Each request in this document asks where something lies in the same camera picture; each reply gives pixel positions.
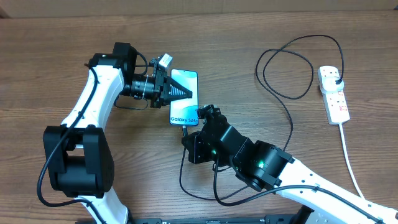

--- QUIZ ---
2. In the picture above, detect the blue Galaxy smartphone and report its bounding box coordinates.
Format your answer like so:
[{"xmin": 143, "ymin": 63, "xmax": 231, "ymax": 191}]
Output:
[{"xmin": 169, "ymin": 69, "xmax": 198, "ymax": 126}]

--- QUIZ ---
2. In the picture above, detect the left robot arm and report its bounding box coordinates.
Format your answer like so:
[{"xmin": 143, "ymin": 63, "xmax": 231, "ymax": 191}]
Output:
[{"xmin": 37, "ymin": 42, "xmax": 193, "ymax": 223}]

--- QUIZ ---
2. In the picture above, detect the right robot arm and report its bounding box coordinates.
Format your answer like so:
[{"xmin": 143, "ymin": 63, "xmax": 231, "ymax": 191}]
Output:
[{"xmin": 182, "ymin": 105, "xmax": 397, "ymax": 223}]

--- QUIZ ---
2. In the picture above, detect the white charger plug adapter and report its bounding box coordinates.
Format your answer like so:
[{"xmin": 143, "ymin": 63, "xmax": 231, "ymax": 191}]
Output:
[{"xmin": 320, "ymin": 77, "xmax": 345, "ymax": 94}]

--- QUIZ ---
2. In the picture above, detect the white power strip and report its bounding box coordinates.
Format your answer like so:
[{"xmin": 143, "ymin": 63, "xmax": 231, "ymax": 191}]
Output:
[{"xmin": 317, "ymin": 66, "xmax": 350, "ymax": 125}]

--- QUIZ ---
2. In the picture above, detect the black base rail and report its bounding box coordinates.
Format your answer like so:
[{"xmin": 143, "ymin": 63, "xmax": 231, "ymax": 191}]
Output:
[{"xmin": 133, "ymin": 214, "xmax": 309, "ymax": 224}]

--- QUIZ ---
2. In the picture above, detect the white power strip cord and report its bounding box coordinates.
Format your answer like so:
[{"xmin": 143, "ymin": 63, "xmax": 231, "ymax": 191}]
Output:
[{"xmin": 338, "ymin": 123, "xmax": 366, "ymax": 200}]

